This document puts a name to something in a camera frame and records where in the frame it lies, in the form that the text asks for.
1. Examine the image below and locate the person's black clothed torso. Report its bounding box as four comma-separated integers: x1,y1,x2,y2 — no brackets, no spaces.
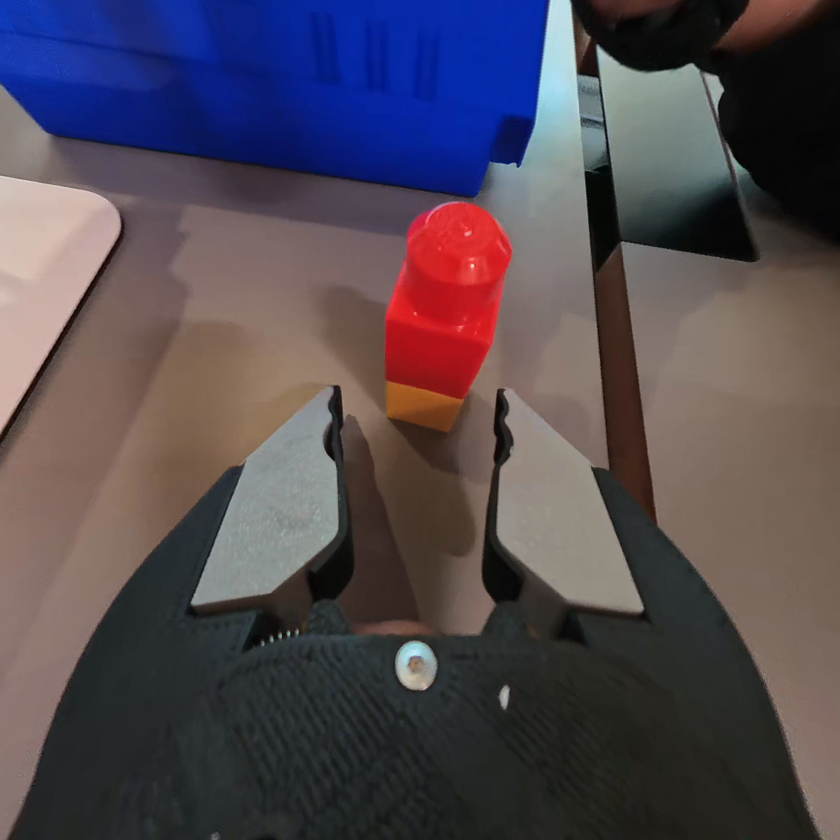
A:
699,20,840,244

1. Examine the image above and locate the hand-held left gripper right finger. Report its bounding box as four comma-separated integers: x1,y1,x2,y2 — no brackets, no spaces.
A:
482,387,647,643

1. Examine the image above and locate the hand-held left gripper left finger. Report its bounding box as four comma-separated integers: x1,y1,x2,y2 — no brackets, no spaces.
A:
189,385,357,631

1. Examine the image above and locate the black flat panel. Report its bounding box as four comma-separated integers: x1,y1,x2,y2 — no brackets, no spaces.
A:
581,49,761,263

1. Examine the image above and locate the blue plastic bin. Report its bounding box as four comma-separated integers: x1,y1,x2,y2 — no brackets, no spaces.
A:
0,0,551,198

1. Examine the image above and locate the red mega block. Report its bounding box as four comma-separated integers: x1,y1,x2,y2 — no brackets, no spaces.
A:
385,202,513,399

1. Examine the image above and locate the orange mega block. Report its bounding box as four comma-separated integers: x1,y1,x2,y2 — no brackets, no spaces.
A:
385,382,463,433

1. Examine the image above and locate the person's right hand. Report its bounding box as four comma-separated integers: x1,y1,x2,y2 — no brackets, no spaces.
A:
714,0,840,53

